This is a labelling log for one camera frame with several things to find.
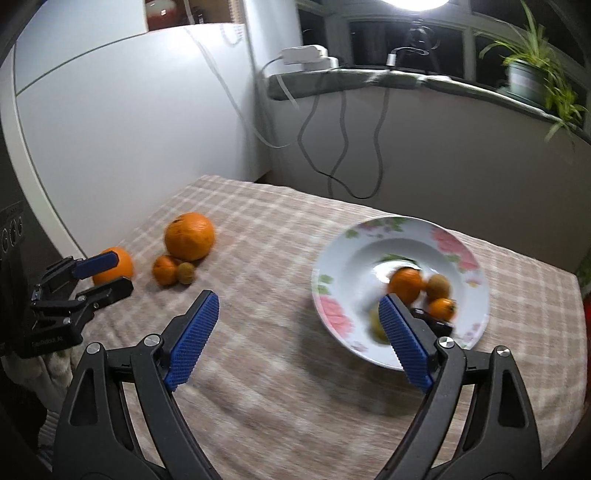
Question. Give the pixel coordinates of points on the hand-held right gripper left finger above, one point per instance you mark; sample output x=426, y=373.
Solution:
x=194, y=341

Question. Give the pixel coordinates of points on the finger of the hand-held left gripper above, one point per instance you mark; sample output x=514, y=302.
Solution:
x=99, y=264
x=113, y=290

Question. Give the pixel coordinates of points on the red jar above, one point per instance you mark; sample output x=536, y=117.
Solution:
x=160, y=11

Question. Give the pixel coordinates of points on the window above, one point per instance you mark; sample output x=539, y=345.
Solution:
x=369, y=32

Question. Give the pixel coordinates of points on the red box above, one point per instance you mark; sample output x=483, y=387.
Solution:
x=585, y=314

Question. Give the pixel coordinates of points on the white power strip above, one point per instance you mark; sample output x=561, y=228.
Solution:
x=307, y=56

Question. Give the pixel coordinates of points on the small tangerine with leaf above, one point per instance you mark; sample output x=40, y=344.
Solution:
x=406, y=282

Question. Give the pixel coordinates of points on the large smooth orange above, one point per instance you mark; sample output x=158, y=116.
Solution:
x=126, y=268

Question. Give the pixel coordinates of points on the floral white plate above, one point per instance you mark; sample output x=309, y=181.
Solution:
x=351, y=281

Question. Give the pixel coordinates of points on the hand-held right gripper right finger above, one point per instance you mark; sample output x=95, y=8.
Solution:
x=408, y=346

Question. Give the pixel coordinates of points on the large bumpy orange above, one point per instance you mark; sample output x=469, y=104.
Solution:
x=190, y=235

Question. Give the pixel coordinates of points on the small brown kiwi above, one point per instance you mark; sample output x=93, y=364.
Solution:
x=437, y=286
x=186, y=273

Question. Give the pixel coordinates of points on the checked beige blanket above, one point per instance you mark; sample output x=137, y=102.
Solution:
x=286, y=406

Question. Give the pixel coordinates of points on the person's left forearm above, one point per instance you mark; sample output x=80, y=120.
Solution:
x=51, y=383

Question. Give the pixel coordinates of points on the potted spider plant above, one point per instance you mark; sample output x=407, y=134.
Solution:
x=531, y=78

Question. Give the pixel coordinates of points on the green plum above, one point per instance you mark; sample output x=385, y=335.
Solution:
x=375, y=326

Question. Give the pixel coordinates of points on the small orange kumquat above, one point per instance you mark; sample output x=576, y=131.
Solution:
x=442, y=308

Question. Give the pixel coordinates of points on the white refrigerator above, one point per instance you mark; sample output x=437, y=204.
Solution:
x=138, y=115

